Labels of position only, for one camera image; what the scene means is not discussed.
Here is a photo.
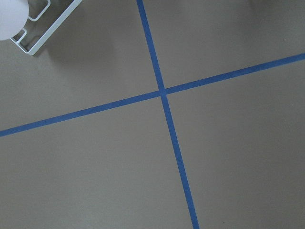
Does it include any pink cup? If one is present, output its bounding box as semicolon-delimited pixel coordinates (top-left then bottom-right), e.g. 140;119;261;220
0;0;29;41

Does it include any white wire cup rack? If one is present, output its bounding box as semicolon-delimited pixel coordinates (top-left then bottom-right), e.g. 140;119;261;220
10;0;82;56

